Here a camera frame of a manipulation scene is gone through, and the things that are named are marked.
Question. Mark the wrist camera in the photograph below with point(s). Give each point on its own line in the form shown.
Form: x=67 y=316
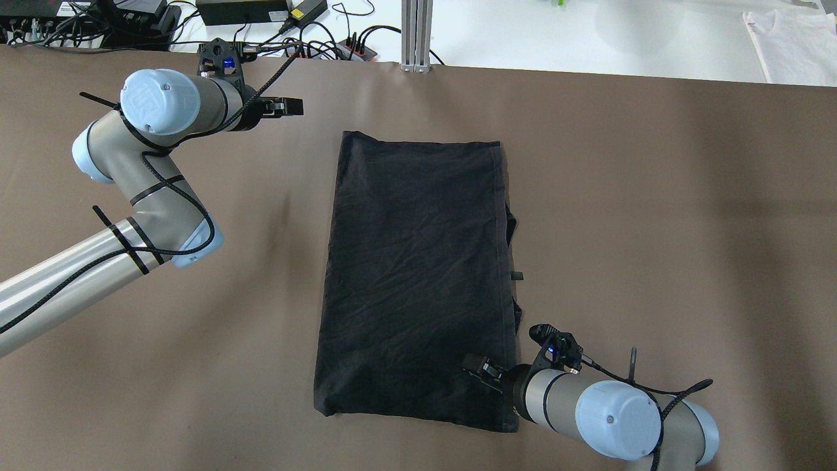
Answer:
x=558 y=350
x=223 y=60

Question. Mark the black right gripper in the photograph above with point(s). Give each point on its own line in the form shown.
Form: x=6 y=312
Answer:
x=514 y=382

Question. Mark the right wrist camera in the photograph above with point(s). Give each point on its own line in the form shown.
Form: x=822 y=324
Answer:
x=558 y=350

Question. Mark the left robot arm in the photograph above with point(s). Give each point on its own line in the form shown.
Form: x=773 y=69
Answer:
x=131 y=148

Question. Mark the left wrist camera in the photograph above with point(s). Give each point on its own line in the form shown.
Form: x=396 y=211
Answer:
x=223 y=60

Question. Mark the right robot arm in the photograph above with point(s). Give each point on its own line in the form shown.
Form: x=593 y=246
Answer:
x=654 y=431

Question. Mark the black power adapter brick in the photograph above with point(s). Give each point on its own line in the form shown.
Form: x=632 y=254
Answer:
x=216 y=13

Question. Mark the white t-shirt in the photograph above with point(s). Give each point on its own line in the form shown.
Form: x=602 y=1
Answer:
x=794 y=48

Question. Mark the black printed t-shirt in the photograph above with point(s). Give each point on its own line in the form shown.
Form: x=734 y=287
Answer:
x=418 y=276

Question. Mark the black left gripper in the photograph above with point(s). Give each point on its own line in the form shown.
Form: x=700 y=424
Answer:
x=248 y=118

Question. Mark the aluminium frame post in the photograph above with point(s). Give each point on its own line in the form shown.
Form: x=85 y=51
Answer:
x=416 y=28

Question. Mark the brown table mat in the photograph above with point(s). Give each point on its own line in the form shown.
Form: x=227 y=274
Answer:
x=694 y=220

